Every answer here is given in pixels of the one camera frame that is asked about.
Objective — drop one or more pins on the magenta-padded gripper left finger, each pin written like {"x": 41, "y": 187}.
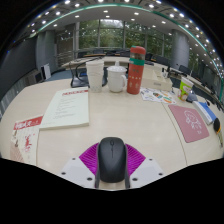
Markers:
{"x": 78, "y": 170}

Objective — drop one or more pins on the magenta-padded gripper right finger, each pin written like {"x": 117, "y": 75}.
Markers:
{"x": 145, "y": 170}

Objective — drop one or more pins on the black computer mouse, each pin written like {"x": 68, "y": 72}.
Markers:
{"x": 112, "y": 160}

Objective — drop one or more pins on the pink mouse pad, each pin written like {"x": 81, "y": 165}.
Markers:
{"x": 190, "y": 123}

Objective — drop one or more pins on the red and white magazine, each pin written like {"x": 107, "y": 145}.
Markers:
{"x": 26, "y": 140}

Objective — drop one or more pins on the white paper booklet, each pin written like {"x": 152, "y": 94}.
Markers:
{"x": 66, "y": 108}

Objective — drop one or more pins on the colourful sticker sheet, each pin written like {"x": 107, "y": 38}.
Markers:
{"x": 156, "y": 96}

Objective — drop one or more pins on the blue and white book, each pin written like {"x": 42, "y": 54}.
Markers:
{"x": 205, "y": 112}

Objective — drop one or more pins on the black handheld microphone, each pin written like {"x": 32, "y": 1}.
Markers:
{"x": 217, "y": 126}

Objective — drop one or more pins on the white cardboard box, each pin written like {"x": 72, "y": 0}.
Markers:
{"x": 156, "y": 81}

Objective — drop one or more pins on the green-printed paper cup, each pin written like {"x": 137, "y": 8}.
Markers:
{"x": 185, "y": 90}

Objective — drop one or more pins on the white lidded mug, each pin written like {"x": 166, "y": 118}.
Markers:
{"x": 116, "y": 80}

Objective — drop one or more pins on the white paper cup stack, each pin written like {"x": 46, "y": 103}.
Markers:
{"x": 95, "y": 76}

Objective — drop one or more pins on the red drink bottle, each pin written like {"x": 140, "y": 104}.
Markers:
{"x": 136, "y": 75}

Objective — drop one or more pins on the white standing cabinet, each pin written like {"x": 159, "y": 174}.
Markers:
{"x": 46, "y": 71}

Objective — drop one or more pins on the long curved conference table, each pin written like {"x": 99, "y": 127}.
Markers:
{"x": 80, "y": 61}

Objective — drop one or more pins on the ceiling lights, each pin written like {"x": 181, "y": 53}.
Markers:
{"x": 105, "y": 11}

